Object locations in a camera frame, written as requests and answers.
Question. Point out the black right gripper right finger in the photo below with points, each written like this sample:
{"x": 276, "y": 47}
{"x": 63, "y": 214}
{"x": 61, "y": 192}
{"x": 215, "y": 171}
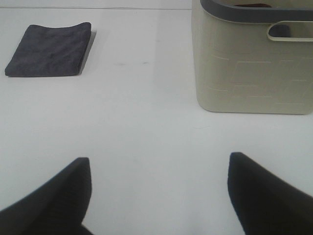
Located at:
{"x": 264, "y": 203}

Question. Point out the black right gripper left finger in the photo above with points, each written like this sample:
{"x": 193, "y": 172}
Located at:
{"x": 58, "y": 207}

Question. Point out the beige plastic basket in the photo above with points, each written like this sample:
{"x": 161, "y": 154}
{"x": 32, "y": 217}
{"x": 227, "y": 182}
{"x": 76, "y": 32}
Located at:
{"x": 253, "y": 56}

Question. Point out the dark grey towel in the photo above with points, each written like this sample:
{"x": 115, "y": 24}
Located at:
{"x": 50, "y": 52}

